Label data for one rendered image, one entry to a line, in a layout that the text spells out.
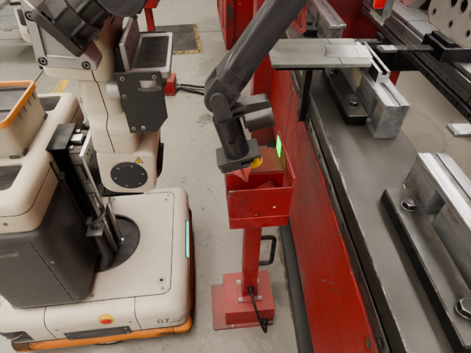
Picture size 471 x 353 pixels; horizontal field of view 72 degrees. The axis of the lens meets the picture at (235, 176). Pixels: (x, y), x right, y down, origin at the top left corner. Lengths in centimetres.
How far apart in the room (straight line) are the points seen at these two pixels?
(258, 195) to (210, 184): 117
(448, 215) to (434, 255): 7
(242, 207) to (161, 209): 71
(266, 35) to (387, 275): 46
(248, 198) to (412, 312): 42
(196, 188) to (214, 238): 38
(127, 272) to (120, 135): 60
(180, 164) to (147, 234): 81
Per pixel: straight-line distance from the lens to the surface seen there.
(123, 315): 127
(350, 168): 78
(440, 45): 111
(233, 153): 72
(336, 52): 100
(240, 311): 137
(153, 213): 146
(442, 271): 63
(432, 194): 69
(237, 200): 80
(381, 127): 88
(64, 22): 63
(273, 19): 61
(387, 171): 80
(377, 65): 99
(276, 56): 95
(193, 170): 205
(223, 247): 166
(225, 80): 63
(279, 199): 82
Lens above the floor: 137
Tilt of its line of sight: 43 degrees down
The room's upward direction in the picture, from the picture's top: straight up
